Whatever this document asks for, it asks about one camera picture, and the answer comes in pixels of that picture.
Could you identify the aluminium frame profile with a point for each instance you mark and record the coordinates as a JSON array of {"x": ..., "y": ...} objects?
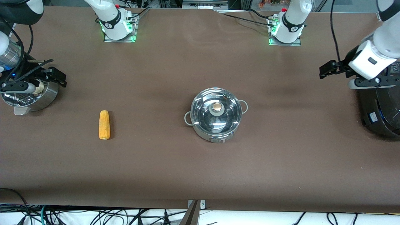
[{"x": 204, "y": 3}]

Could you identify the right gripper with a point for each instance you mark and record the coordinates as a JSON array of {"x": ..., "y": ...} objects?
[{"x": 27, "y": 71}]

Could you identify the white steamed bun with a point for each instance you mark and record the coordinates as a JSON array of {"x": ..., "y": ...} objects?
[{"x": 39, "y": 87}]

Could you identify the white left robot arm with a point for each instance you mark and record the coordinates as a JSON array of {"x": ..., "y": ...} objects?
[{"x": 292, "y": 18}]

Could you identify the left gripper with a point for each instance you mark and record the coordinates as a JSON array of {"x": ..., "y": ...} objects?
[{"x": 341, "y": 66}]

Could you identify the stainless steel pot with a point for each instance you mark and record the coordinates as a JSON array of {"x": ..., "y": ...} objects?
[{"x": 225, "y": 137}]

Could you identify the glass pot lid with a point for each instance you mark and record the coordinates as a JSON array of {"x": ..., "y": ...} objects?
[{"x": 216, "y": 107}]

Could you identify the steel steamer pot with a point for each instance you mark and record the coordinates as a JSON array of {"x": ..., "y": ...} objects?
[{"x": 43, "y": 98}]

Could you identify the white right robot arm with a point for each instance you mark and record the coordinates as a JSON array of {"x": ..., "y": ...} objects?
[{"x": 112, "y": 18}]

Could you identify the grey angled bar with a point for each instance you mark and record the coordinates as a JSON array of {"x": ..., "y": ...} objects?
[{"x": 190, "y": 217}]

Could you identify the metal table edge bracket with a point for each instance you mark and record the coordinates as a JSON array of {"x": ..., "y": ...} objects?
[{"x": 203, "y": 204}]

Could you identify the black rice cooker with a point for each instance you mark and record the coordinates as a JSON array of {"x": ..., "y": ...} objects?
[{"x": 384, "y": 112}]

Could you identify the yellow corn cob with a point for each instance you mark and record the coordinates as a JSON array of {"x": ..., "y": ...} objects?
[{"x": 104, "y": 125}]

